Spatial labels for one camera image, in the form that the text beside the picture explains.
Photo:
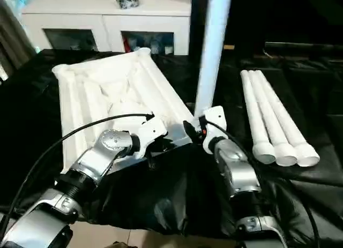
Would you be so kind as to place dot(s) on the white cabinet with glass doors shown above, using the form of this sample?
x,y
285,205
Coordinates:
x,y
107,20

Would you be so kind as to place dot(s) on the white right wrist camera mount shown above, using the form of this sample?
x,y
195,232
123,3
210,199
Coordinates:
x,y
214,116

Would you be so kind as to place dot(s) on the white plastic table top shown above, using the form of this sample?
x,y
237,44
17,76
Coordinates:
x,y
107,92

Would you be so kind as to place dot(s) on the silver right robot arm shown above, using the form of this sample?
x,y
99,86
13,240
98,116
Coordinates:
x,y
235,173

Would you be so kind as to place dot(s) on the white plastic table leg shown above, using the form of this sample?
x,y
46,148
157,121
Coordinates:
x,y
282,111
254,111
214,58
268,111

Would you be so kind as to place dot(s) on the dark robot torso part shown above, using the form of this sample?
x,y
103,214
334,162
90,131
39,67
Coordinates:
x,y
126,244

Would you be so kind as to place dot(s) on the grey curtain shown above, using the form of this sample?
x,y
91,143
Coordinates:
x,y
13,44

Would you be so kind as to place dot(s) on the small white jar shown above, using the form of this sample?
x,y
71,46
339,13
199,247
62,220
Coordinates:
x,y
168,50

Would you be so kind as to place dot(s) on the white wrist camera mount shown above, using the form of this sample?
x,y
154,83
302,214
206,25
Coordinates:
x,y
152,130
214,116

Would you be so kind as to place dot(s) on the black glossy mat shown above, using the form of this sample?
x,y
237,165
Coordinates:
x,y
174,191

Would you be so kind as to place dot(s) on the small tan label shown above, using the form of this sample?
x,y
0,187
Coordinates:
x,y
229,47

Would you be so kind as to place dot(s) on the black bundle on cabinet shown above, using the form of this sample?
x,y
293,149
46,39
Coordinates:
x,y
127,0

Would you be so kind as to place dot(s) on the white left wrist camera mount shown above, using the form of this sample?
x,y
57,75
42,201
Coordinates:
x,y
152,130

